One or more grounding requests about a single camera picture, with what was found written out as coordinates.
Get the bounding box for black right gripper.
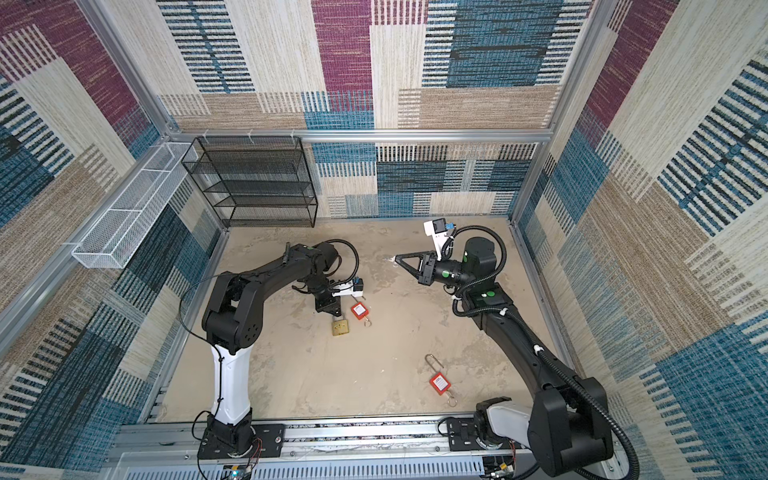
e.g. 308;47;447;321
395;249;474;289

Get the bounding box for brass padlock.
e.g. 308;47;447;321
331;318;350;336

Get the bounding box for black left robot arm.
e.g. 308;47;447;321
202;239;362;455

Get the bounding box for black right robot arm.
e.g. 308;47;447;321
394;218;641;479

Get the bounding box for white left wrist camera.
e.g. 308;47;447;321
332;277;364;298

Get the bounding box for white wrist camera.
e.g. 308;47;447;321
332;277;364;298
423;218;456;261

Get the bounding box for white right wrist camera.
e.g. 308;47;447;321
423;218;456;261

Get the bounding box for black wire shelf rack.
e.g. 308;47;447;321
181;136;319;228

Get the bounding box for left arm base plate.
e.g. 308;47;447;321
197;420;286;460

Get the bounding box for aluminium front rail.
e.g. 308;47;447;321
101;410;619;480

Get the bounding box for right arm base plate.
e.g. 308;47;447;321
437;416;523;452

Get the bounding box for white mesh wall basket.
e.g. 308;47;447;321
72;142;190;269

